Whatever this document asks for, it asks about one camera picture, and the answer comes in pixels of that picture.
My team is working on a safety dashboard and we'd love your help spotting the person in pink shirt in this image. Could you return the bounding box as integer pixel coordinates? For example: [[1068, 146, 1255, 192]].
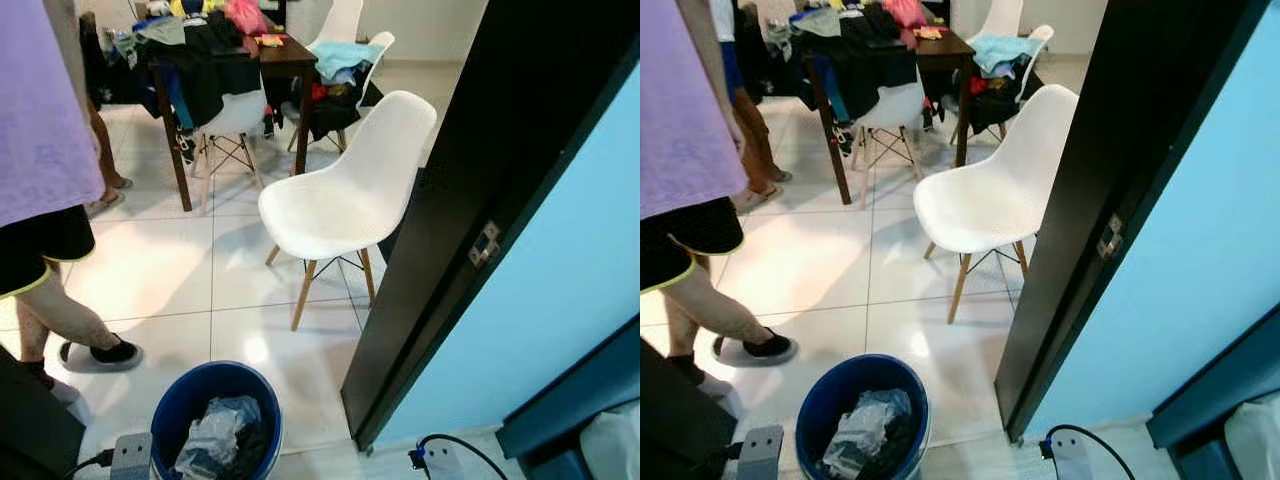
[[640, 0, 799, 401], [0, 0, 143, 406]]

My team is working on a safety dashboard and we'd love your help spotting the metal door strike plate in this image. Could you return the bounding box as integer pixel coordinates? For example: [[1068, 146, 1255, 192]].
[[1096, 212, 1127, 262], [469, 221, 502, 268]]

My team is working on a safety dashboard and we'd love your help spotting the person in blue shorts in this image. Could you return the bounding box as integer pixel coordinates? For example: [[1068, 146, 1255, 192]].
[[712, 0, 793, 213], [78, 10, 134, 218]]

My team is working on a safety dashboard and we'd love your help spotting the white bed sheet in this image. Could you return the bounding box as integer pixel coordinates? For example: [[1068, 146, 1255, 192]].
[[578, 400, 641, 480], [1224, 392, 1280, 480]]

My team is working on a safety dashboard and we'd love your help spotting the blue plastic bucket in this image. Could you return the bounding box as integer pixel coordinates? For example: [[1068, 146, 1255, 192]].
[[149, 360, 285, 480], [794, 353, 934, 480]]

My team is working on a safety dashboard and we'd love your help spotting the grey green cloth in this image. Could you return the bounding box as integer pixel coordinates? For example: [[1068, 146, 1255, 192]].
[[793, 8, 844, 39], [133, 15, 188, 48]]

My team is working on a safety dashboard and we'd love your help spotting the black clothes pile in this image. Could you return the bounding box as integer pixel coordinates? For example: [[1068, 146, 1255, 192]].
[[105, 10, 266, 131], [770, 5, 926, 126]]

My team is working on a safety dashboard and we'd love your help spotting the white shell chair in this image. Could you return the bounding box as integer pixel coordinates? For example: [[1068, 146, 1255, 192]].
[[983, 0, 1033, 41], [258, 90, 439, 332], [848, 80, 929, 211], [188, 85, 271, 217], [316, 0, 367, 46], [912, 84, 1082, 325], [288, 30, 397, 153], [948, 24, 1057, 148]]

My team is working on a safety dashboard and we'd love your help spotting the clear plastic bag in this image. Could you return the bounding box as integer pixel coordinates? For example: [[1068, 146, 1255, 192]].
[[174, 395, 264, 480], [822, 388, 914, 480]]

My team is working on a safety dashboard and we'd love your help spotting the dark garment with red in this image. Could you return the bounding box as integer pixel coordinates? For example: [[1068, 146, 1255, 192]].
[[940, 68, 1046, 136], [296, 72, 385, 143]]

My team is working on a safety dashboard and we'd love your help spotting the light blue cloth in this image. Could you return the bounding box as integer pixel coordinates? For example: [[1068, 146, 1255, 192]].
[[311, 40, 387, 85], [968, 33, 1046, 79]]

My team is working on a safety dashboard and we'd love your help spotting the pink bag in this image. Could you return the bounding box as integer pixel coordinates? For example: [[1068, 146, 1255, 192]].
[[882, 0, 929, 31], [224, 0, 270, 37]]

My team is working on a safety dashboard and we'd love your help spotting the dark wood dining table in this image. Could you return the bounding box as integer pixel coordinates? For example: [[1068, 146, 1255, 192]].
[[150, 33, 320, 213], [800, 28, 977, 208]]

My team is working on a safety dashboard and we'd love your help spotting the dark blue bed frame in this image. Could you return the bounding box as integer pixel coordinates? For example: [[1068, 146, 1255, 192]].
[[1146, 303, 1280, 480], [494, 315, 641, 480]]

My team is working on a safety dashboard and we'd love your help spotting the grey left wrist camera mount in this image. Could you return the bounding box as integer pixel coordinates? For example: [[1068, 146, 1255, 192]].
[[107, 432, 154, 480], [733, 425, 787, 480]]

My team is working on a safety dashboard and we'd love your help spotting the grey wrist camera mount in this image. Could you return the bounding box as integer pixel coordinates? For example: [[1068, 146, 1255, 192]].
[[733, 425, 787, 480], [107, 432, 154, 480], [1038, 430, 1093, 480], [408, 440, 464, 480]]

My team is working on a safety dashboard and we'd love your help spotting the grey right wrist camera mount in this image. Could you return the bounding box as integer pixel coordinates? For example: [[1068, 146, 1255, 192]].
[[1038, 430, 1093, 480], [408, 440, 464, 480]]

